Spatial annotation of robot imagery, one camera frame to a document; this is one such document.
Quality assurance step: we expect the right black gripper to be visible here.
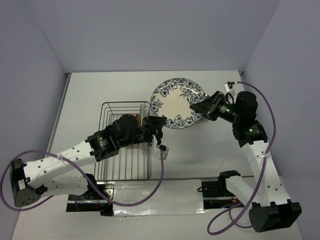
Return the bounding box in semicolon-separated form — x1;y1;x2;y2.
189;90;241;124

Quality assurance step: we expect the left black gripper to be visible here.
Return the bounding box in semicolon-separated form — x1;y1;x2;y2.
118;114;166;148

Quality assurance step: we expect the yellow patterned small plate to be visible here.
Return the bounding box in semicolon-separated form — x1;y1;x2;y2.
135;114;141;126

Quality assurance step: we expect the blue floral white plate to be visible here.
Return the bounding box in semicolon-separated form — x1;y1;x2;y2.
149;77;207;130

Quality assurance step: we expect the red and teal floral plate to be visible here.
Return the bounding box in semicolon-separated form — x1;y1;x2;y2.
139;103;146;126

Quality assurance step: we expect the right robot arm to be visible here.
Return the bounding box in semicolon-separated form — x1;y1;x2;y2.
190;91;302;233

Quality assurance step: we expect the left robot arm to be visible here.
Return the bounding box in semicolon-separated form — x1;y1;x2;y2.
8;114;168;211

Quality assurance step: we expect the silver foil tape sheet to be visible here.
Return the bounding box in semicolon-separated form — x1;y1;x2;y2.
113;179;205;217

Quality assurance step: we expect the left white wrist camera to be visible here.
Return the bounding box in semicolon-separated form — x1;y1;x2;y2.
151;136;169;161

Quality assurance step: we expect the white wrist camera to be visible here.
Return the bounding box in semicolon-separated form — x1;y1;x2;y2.
224;81;236;96
151;136;169;161

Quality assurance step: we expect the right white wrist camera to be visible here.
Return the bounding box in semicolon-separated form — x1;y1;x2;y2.
224;81;236;96

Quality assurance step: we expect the metal wire dish rack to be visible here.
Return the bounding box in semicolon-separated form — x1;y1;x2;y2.
94;101;152;182

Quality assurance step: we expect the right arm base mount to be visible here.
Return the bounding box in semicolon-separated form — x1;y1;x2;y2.
197;170;241;210

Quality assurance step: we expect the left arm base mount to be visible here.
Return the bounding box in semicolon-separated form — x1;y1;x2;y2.
66;173;115;217

